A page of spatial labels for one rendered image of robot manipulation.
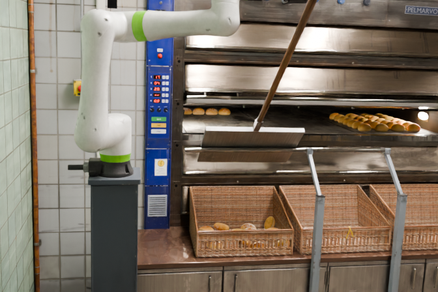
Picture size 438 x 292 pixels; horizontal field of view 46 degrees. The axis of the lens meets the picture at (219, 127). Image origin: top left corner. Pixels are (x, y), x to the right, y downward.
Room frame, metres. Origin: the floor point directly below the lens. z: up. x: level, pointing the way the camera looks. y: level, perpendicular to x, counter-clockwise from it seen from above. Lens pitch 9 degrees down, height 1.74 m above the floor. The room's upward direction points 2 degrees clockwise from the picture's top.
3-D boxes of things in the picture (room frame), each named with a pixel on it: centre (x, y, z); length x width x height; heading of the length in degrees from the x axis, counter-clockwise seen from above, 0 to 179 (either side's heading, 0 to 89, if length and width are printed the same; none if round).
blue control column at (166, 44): (4.03, 0.53, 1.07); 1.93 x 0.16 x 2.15; 10
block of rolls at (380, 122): (3.83, -1.16, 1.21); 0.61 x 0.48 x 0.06; 10
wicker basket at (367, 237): (3.03, -0.71, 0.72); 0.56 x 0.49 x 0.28; 100
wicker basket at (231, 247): (2.93, -0.14, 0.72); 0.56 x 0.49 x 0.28; 99
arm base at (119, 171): (2.05, 0.48, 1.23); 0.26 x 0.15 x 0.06; 100
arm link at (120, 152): (2.04, 0.43, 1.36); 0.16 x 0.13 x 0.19; 160
